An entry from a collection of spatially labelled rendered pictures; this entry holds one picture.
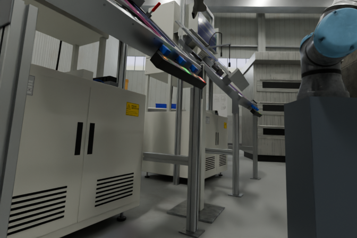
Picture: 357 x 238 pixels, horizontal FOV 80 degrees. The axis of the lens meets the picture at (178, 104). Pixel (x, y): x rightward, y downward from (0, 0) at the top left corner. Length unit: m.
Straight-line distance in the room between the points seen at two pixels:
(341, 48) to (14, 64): 0.74
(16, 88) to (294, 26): 11.40
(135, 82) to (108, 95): 8.99
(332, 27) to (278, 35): 10.39
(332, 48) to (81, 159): 0.88
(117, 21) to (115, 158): 0.60
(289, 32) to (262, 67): 7.17
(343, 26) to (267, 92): 3.52
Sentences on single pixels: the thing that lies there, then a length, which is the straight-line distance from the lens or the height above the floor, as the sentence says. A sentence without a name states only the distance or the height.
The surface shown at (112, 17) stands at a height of 0.71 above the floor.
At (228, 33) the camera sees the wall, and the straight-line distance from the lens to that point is 10.58.
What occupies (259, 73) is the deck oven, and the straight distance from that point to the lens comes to 4.25.
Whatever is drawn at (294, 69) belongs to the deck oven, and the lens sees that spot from 4.49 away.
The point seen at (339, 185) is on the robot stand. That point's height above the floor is 0.29.
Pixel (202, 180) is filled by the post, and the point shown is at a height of 0.17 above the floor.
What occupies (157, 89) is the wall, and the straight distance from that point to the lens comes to 9.67.
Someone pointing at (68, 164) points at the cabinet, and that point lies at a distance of 0.87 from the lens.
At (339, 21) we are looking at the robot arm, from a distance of 0.74.
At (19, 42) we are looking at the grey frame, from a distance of 0.48.
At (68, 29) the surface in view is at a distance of 1.47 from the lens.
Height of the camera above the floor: 0.42
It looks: 8 degrees up
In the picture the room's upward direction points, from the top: 2 degrees clockwise
